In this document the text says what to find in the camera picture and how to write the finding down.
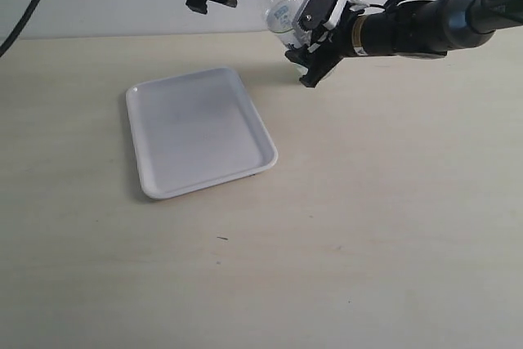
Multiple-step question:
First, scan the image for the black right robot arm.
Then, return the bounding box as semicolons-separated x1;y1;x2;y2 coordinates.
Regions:
285;0;522;87

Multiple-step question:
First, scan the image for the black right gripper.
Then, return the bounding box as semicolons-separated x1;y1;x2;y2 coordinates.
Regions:
285;0;360;87

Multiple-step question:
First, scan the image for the white plastic tray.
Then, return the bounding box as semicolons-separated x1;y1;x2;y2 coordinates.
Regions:
125;67;278;200

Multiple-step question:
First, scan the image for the clear plastic drink bottle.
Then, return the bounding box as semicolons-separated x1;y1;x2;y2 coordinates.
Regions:
257;0;303;51

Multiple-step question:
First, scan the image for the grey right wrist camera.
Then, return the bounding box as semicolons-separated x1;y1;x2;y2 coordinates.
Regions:
293;0;346;46

